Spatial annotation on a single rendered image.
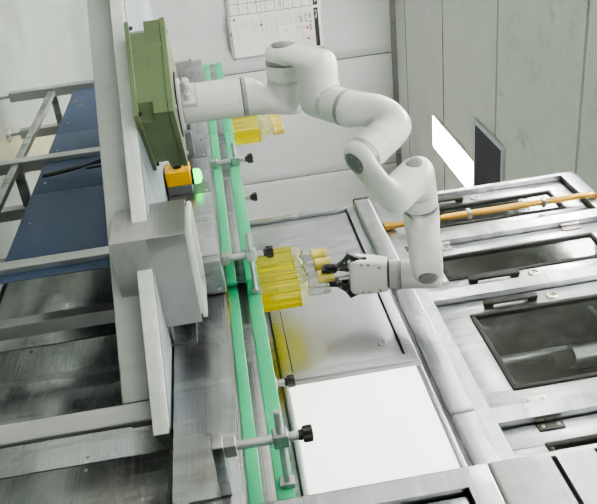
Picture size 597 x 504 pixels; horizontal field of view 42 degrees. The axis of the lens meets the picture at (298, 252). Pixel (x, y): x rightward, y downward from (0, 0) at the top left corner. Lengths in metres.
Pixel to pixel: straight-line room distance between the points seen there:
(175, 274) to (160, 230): 0.10
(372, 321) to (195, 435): 0.72
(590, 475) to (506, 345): 0.91
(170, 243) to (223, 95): 0.44
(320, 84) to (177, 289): 0.56
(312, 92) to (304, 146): 6.43
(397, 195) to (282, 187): 6.70
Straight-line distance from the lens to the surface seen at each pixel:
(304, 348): 1.99
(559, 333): 2.11
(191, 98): 1.88
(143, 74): 1.81
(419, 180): 1.73
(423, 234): 1.83
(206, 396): 1.60
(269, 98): 1.89
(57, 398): 2.06
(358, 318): 2.08
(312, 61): 1.79
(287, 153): 8.23
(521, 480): 1.16
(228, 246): 1.94
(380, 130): 1.72
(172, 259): 1.63
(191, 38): 7.81
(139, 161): 1.76
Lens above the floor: 0.95
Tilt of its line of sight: 4 degrees up
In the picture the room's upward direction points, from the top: 81 degrees clockwise
